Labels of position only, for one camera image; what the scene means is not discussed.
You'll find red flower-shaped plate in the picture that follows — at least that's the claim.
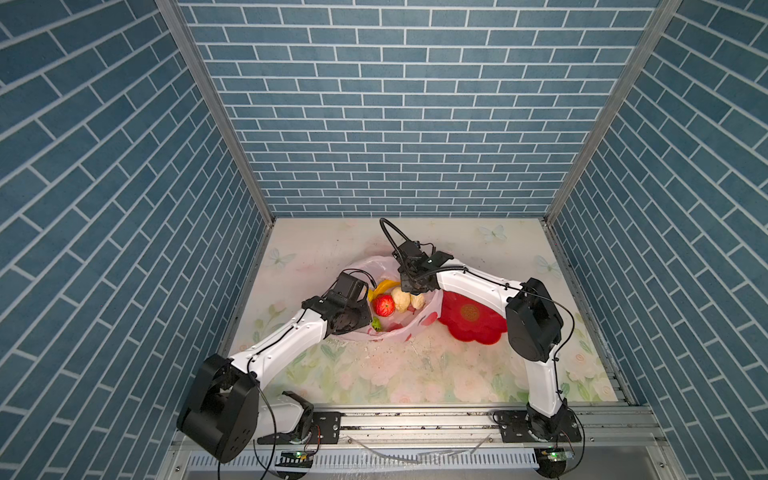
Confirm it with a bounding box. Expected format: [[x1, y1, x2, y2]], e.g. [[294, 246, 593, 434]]
[[439, 292, 508, 345]]

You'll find aluminium corner post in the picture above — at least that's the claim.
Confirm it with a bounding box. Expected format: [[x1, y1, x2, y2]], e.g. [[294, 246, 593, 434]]
[[156, 0, 275, 230], [542, 0, 685, 226]]

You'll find pink plastic bag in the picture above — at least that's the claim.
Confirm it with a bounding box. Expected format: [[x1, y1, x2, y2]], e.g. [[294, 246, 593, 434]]
[[342, 256, 443, 342]]

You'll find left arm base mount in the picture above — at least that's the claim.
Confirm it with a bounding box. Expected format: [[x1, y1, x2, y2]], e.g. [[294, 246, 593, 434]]
[[254, 391, 341, 445]]

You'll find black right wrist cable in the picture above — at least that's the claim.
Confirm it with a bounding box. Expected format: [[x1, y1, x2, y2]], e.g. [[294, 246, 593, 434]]
[[379, 217, 415, 265]]

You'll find red fake strawberry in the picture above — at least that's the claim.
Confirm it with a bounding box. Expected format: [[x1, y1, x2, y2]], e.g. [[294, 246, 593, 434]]
[[372, 294, 396, 317]]

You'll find aluminium corner post right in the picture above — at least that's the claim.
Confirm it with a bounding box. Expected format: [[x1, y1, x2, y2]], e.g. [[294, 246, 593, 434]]
[[542, 0, 685, 226]]

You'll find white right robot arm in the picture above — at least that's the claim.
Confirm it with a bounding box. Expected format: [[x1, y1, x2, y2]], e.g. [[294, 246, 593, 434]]
[[393, 240, 567, 420]]

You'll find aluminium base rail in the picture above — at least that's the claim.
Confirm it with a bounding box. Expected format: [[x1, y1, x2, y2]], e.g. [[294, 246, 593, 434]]
[[160, 403, 684, 479]]

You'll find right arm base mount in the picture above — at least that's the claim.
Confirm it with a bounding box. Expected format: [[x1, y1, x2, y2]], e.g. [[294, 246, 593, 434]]
[[490, 405, 583, 443]]

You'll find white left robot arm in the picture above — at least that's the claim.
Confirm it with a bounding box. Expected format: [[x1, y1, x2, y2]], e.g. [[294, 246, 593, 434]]
[[177, 272, 371, 463]]

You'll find yellow fake banana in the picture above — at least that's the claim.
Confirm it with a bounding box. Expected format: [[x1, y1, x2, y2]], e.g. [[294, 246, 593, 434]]
[[367, 279, 400, 302]]

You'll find aluminium corner post left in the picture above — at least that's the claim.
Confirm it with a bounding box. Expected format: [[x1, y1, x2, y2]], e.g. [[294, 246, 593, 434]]
[[156, 0, 275, 230]]

